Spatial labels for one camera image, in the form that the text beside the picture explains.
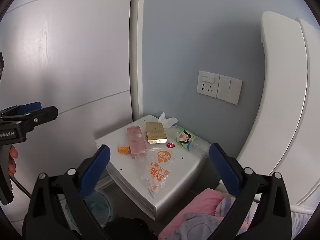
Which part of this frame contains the clear plastic bottle green label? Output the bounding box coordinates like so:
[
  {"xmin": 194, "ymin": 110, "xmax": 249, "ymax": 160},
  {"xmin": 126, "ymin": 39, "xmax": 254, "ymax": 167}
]
[{"xmin": 165, "ymin": 125, "xmax": 210, "ymax": 158}]

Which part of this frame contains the pink cosmetic box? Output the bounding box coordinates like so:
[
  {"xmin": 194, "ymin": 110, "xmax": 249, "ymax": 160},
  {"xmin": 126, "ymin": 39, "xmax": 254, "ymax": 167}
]
[{"xmin": 127, "ymin": 126, "xmax": 147, "ymax": 159}]

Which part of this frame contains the clear orange-print plastic bag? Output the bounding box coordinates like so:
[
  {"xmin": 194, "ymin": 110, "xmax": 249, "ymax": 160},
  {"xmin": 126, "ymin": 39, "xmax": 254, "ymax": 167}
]
[{"xmin": 140, "ymin": 147, "xmax": 174, "ymax": 198}]

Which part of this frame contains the red strawberry candy wrapper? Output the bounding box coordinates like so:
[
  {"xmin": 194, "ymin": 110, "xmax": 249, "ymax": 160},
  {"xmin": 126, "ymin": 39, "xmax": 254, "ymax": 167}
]
[{"xmin": 167, "ymin": 142, "xmax": 175, "ymax": 148}]

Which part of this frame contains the gold box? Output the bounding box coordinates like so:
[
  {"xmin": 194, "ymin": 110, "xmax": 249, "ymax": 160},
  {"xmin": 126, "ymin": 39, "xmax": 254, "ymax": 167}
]
[{"xmin": 145, "ymin": 122, "xmax": 168, "ymax": 144}]

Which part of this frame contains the white tissue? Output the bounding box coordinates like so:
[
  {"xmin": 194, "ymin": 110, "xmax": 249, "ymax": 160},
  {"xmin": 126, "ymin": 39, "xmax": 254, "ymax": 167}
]
[{"xmin": 157, "ymin": 112, "xmax": 178, "ymax": 129}]

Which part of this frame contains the trash bin with teal liner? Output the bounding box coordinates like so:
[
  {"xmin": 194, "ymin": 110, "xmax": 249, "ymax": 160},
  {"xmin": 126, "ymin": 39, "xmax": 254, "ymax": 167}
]
[{"xmin": 60, "ymin": 190, "xmax": 115, "ymax": 233}]

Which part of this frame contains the person's left hand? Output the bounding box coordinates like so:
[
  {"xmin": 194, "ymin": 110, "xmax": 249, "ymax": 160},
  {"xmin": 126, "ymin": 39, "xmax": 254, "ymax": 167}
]
[{"xmin": 8, "ymin": 145, "xmax": 18, "ymax": 177}]

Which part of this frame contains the pink blanket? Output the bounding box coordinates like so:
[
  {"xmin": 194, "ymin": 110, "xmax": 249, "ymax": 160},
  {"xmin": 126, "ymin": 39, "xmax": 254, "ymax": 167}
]
[{"xmin": 158, "ymin": 189, "xmax": 229, "ymax": 239}]

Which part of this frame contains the grey floral blanket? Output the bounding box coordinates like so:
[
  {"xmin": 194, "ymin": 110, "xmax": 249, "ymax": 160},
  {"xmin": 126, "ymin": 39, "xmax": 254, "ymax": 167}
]
[{"xmin": 167, "ymin": 197, "xmax": 235, "ymax": 239}]

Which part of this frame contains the white nightstand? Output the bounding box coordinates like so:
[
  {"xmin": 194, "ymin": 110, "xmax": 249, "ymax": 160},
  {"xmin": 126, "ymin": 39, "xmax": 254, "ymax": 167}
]
[{"xmin": 95, "ymin": 115, "xmax": 210, "ymax": 220}]

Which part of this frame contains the black cable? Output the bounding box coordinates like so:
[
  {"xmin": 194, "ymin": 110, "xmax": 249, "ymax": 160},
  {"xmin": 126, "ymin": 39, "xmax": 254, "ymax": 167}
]
[{"xmin": 11, "ymin": 175, "xmax": 33, "ymax": 198}]

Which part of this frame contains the white light switch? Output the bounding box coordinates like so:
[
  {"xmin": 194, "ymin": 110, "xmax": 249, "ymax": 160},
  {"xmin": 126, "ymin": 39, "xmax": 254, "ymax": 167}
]
[{"xmin": 216, "ymin": 75, "xmax": 242, "ymax": 105}]

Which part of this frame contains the white wall socket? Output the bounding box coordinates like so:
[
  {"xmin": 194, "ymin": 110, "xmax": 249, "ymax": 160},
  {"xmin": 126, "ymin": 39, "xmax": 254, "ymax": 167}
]
[{"xmin": 196, "ymin": 70, "xmax": 220, "ymax": 98}]

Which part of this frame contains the white door frame trim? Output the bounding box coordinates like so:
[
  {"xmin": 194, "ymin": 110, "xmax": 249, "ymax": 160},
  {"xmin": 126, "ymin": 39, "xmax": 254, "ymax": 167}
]
[{"xmin": 129, "ymin": 0, "xmax": 144, "ymax": 120}]

